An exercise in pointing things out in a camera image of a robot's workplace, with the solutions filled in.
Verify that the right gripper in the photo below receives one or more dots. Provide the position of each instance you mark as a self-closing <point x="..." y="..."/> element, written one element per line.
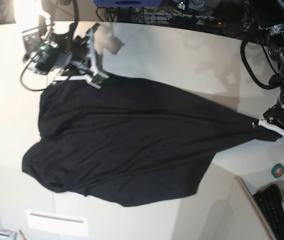
<point x="79" y="63"/>

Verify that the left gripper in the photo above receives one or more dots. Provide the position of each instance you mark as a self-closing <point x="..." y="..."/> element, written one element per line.
<point x="273" y="119"/>

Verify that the black t-shirt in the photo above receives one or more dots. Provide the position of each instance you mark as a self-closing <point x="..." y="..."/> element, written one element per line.
<point x="132" y="142"/>

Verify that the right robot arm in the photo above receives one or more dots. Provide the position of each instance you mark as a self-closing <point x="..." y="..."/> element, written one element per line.
<point x="37" y="32"/>

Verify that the green tape roll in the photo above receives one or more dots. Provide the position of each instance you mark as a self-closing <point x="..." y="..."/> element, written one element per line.
<point x="277" y="170"/>

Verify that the black keyboard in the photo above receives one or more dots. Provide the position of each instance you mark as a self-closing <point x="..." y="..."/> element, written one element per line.
<point x="269" y="201"/>

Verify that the power strip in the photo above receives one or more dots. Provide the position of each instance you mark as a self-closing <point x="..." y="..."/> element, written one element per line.
<point x="195" y="20"/>

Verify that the pencil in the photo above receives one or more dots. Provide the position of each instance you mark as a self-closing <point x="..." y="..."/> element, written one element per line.
<point x="22" y="235"/>

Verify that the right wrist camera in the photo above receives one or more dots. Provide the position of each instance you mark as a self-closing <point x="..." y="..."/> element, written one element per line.
<point x="98" y="79"/>

